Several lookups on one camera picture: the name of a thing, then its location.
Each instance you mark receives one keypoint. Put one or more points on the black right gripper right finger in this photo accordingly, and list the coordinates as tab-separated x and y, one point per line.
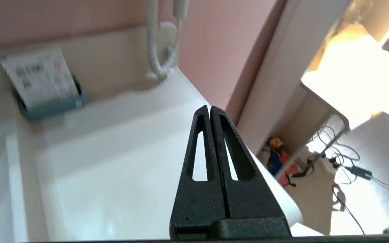
252	202

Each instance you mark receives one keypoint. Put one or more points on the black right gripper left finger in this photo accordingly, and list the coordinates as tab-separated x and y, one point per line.
199	206

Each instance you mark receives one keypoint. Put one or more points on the red blue orange items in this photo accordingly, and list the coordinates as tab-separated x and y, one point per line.
280	162

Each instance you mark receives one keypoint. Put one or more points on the white power strip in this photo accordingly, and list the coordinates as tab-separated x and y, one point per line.
328	163

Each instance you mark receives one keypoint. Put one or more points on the blue black power adapter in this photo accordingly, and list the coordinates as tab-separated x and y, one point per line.
360	172

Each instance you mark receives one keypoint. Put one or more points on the white desk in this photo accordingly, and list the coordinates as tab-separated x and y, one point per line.
356	77

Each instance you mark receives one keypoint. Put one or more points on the dark blue soap tray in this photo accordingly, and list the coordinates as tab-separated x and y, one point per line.
54	109

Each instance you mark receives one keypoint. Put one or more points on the white printed sachet packet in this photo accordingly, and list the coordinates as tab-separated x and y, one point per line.
41	77

